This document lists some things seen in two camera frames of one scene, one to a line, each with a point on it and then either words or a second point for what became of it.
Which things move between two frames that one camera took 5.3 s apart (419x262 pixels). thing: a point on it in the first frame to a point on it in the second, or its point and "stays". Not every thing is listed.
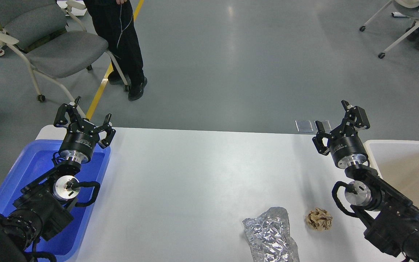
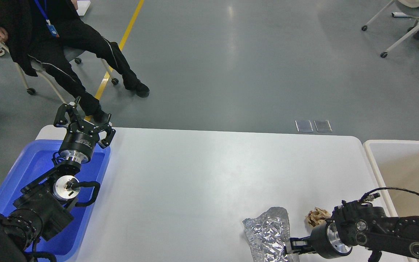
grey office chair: (50, 35) to (73, 53)
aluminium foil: (268, 237) stays
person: (114, 19) to (42, 32)
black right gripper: (346, 148) to (324, 241)
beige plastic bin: (414, 169) stays
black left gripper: (80, 141) stays
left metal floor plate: (304, 126) stays
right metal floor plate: (326, 125) stays
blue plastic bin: (34, 157) stays
